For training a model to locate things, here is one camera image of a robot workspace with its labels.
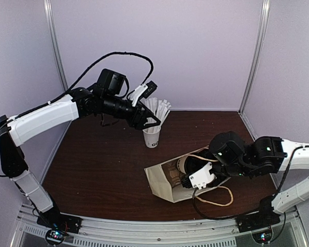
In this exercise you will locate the aluminium front rail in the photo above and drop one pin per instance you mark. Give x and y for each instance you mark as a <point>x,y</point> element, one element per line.
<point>105,232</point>

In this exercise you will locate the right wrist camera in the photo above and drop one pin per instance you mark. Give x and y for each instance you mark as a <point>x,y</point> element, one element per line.
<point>198,179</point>

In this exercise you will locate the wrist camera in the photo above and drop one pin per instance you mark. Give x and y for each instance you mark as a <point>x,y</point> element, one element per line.
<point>198,179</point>
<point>142,91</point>

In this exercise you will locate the cardboard cup carrier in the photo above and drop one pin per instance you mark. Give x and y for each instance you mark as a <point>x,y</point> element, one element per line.
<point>172,173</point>

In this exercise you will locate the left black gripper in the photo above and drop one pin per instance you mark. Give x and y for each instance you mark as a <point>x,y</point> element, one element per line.
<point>138,124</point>

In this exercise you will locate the brown paper bag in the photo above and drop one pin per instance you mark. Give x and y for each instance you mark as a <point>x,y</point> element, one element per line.
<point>161,188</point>

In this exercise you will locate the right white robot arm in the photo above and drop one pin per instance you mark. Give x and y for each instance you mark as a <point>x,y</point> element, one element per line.
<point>267,154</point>

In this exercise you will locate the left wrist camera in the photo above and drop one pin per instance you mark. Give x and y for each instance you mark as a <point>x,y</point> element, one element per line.
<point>142,91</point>

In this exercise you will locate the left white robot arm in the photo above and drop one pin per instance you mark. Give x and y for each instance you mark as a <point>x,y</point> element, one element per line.
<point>99,98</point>

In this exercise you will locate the black plastic cup lid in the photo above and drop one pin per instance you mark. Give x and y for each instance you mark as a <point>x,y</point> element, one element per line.
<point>193,164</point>

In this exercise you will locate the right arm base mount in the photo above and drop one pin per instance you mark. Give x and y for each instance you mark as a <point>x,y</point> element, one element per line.
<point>260,226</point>

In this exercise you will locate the white wrapped straws bundle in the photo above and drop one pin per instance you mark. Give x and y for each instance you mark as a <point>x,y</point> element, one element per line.
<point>160,108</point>

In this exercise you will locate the white straw holder cup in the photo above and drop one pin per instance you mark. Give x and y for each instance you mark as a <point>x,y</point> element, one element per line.
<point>151,136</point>

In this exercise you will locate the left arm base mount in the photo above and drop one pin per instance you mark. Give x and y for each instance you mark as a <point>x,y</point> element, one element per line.
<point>60,230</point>

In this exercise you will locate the white paper coffee cup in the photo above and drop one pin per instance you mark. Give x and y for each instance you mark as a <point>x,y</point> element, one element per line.
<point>181,164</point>

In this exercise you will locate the aluminium frame post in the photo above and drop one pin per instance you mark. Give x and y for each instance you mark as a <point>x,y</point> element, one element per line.
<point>261,34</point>
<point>54,43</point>

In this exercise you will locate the right aluminium frame post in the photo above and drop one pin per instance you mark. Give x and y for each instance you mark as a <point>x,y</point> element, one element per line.
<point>261,34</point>

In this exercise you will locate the left aluminium frame post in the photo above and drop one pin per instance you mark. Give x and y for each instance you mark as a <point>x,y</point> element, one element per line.
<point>54,43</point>

